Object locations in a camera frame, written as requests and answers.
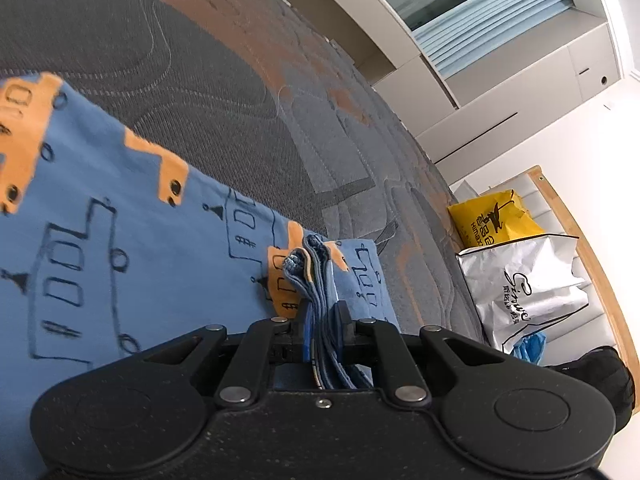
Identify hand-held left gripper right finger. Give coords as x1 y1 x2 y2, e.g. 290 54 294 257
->
333 302 507 408

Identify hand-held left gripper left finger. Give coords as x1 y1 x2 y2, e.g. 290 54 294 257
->
144 299 315 408

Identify blue pants with orange print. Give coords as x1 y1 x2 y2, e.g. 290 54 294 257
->
0 72 402 480

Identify blue plastic bag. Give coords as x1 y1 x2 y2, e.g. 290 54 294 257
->
510 331 549 366

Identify white shopping bag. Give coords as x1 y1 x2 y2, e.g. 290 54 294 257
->
456 234 589 356

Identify yellow plastic bag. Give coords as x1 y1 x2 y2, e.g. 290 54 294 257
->
446 188 547 250

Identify grey quilted mattress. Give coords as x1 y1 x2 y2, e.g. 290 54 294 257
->
0 0 501 357

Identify wooden framed white panel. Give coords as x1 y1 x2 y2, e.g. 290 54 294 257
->
520 165 640 413

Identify black bag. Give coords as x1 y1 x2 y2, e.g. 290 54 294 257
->
544 345 637 433

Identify beige window seat cabinet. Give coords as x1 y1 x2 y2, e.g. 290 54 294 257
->
292 0 461 111

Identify beige wardrobe with round hole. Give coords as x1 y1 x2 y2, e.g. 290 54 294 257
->
415 24 627 165

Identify blue curtain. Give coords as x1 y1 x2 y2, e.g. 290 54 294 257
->
414 0 577 79

